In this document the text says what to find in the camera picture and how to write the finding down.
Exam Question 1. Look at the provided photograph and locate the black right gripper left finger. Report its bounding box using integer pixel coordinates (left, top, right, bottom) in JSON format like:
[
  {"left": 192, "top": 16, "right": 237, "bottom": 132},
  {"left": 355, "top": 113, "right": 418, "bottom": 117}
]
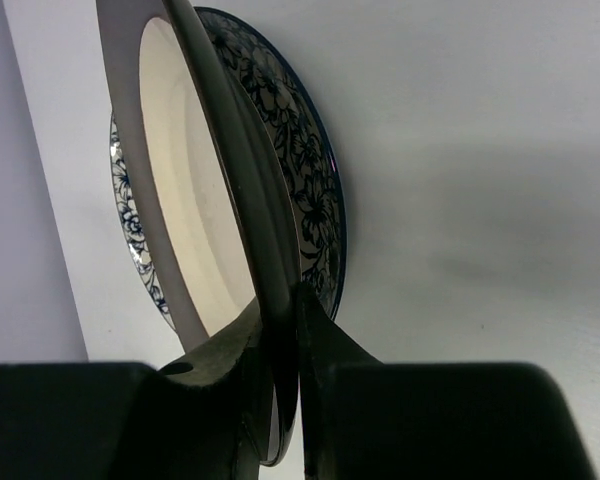
[{"left": 160, "top": 300, "right": 273, "bottom": 479}]

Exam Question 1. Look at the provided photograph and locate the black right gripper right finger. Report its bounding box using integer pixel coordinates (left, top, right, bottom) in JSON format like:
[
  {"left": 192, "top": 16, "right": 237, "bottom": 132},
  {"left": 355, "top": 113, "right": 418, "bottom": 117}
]
[{"left": 295, "top": 283, "right": 379, "bottom": 479}]

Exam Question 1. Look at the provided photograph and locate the blue floral plate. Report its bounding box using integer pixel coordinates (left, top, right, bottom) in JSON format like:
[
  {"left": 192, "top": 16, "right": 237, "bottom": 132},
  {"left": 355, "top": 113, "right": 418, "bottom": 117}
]
[{"left": 111, "top": 7, "right": 347, "bottom": 334}]

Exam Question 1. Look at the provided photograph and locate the dark plate cream inside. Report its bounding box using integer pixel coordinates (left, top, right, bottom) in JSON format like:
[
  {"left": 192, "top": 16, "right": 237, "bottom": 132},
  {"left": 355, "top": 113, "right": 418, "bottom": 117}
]
[{"left": 96, "top": 1, "right": 300, "bottom": 479}]

